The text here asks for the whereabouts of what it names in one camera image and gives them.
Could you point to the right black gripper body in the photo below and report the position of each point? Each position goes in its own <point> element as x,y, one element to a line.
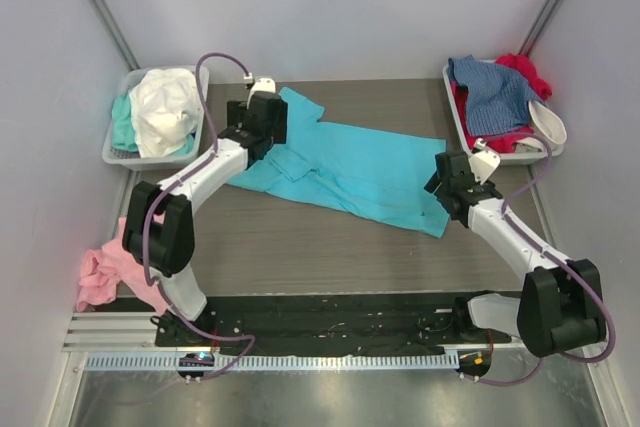
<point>447,175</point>

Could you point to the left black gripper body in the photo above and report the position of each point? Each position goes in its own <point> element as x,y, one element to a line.
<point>270,110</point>

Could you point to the cyan t shirt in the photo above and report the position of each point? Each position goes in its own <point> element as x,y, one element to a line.
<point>372,174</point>

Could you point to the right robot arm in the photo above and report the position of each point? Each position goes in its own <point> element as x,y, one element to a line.
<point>560,307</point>

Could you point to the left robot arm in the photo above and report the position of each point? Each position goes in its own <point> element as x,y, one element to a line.
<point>159,230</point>

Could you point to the right grey plastic basket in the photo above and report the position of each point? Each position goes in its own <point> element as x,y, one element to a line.
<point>506,159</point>

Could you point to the blue patterned t shirt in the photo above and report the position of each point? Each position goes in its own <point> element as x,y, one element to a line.
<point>498,97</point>

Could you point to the cream white t shirt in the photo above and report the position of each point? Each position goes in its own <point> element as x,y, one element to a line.
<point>545,124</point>

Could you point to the red t shirt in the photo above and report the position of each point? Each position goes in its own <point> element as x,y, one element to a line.
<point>503,143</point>

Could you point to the teal green t shirt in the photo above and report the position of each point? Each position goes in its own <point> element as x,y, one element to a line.
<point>123,135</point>

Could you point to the pink t shirt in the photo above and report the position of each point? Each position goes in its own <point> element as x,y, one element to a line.
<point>104,269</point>

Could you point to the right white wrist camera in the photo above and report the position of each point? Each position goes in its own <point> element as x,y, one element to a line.
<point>483,161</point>

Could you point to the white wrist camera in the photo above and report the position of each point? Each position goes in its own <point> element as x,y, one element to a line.
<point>483,161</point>
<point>259,84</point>

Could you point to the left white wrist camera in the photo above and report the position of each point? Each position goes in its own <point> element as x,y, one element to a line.
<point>259,84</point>

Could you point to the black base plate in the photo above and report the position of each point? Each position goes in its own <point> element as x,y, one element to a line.
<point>380,324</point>

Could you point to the slotted cable duct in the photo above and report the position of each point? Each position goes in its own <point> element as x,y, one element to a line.
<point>198,361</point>

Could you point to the right aluminium frame post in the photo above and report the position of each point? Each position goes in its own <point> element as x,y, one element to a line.
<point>550,2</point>

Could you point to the aluminium frame post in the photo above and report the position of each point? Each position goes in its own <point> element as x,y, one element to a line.
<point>550,2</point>
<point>108,21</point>

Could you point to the left aluminium frame post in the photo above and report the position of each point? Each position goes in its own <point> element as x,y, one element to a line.
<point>108,21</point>

